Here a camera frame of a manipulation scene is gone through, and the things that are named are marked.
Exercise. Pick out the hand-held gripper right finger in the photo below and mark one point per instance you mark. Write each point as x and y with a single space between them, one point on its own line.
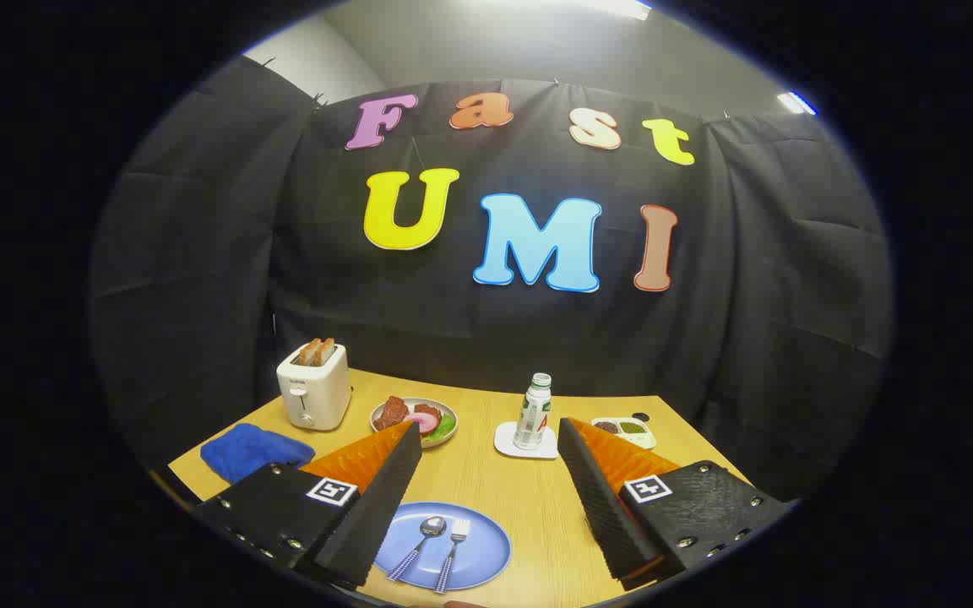
600 498

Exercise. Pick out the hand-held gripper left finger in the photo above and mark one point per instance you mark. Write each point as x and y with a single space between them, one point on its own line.
377 507

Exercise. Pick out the white divided bean dish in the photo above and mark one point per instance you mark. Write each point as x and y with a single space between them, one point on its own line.
634 431

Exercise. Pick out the brown meat piece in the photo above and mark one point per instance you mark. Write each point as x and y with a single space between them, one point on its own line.
392 412

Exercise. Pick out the pink ham slice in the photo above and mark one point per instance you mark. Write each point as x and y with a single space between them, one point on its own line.
427 418

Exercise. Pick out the green lettuce leaf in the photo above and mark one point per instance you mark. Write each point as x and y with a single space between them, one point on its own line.
444 429

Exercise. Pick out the white plastic drink bottle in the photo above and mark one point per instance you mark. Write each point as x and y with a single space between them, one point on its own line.
531 418

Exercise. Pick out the white square coaster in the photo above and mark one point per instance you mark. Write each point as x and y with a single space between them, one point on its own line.
505 443

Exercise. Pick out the blue round plate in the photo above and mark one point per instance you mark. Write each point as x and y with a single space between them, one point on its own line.
486 549

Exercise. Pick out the grey oval food plate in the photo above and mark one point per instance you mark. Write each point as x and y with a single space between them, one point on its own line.
448 412

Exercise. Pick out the white toaster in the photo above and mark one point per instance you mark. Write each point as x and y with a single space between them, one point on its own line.
313 397

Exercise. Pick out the blue folded cloth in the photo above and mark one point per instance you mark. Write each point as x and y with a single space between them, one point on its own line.
241 452

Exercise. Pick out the brown toast slice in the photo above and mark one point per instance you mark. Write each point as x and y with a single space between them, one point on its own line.
309 353
327 350

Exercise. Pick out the ceiling light panel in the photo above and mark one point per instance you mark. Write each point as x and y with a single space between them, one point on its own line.
795 103
613 7

